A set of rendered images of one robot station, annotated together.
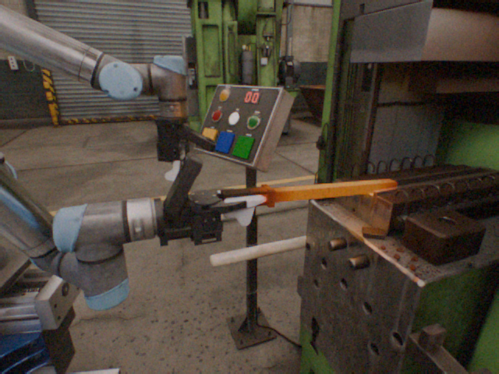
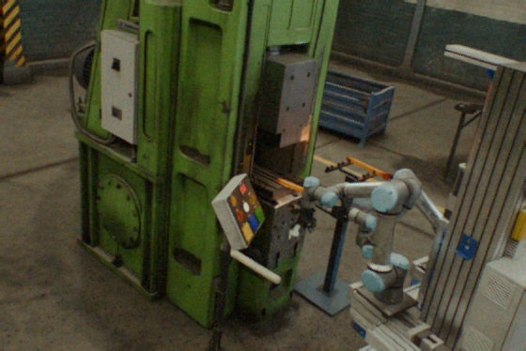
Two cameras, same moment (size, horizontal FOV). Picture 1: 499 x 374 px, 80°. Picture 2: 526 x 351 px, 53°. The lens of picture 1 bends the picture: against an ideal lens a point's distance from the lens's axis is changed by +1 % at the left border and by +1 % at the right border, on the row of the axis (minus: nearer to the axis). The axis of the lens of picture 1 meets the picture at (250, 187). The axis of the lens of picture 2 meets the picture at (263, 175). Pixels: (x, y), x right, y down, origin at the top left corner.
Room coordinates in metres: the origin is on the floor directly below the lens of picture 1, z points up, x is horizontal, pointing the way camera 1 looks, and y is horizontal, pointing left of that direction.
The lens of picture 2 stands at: (2.33, 2.16, 2.41)
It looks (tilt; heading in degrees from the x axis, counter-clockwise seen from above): 25 degrees down; 238
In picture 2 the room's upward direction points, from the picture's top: 7 degrees clockwise
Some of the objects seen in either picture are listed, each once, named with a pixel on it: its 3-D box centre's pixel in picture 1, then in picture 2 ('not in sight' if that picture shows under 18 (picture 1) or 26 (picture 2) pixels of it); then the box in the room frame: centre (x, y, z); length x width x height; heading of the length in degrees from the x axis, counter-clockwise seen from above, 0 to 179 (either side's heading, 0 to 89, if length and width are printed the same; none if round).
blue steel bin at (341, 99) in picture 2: not in sight; (340, 103); (-2.20, -3.38, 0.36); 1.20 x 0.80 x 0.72; 117
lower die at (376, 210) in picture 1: (423, 189); (257, 178); (0.73, -0.46, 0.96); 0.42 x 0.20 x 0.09; 110
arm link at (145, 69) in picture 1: (129, 79); (327, 196); (0.78, 0.30, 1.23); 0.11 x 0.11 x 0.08; 14
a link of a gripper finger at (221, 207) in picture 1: (223, 205); not in sight; (0.50, 0.05, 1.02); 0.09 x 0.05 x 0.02; 107
